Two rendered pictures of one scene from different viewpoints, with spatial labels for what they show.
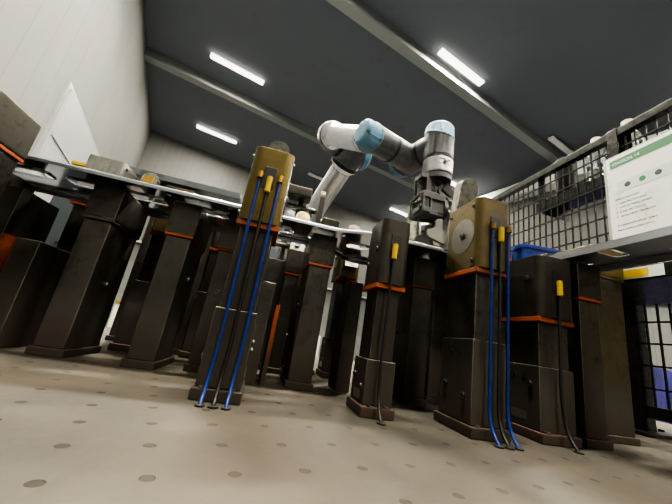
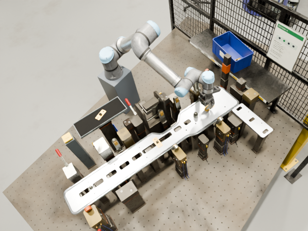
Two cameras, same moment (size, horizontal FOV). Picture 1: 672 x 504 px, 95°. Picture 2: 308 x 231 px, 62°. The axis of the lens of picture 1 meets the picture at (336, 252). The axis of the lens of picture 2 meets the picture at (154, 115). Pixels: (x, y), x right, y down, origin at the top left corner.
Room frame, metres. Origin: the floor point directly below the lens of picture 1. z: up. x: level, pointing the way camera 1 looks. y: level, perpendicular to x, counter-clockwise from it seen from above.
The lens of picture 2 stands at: (-0.22, 0.35, 2.58)
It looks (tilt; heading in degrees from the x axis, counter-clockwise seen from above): 56 degrees down; 349
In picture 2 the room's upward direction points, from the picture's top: 15 degrees counter-clockwise
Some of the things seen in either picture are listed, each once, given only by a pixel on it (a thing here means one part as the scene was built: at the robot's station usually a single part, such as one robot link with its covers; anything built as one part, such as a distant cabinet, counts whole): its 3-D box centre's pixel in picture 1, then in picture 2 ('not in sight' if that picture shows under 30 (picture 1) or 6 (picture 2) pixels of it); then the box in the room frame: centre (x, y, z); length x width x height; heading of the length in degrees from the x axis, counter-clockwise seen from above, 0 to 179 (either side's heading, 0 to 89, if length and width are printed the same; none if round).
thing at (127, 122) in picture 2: (196, 272); (133, 135); (0.80, 0.35, 0.90); 0.05 x 0.05 x 0.40; 11
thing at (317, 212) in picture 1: (275, 270); (153, 119); (0.82, 0.15, 0.95); 0.18 x 0.13 x 0.49; 101
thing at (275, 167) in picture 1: (248, 267); (181, 165); (0.43, 0.12, 0.87); 0.12 x 0.07 x 0.35; 11
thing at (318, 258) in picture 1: (308, 308); (179, 138); (0.64, 0.04, 0.84); 0.12 x 0.05 x 0.29; 11
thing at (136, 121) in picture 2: (218, 282); (140, 132); (0.81, 0.29, 0.89); 0.12 x 0.07 x 0.38; 11
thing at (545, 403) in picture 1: (542, 345); (233, 131); (0.51, -0.36, 0.84); 0.12 x 0.07 x 0.28; 11
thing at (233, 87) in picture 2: not in sight; (234, 101); (0.73, -0.51, 0.85); 0.12 x 0.03 x 0.30; 11
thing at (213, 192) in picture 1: (181, 190); (100, 116); (0.89, 0.50, 1.16); 0.37 x 0.14 x 0.02; 101
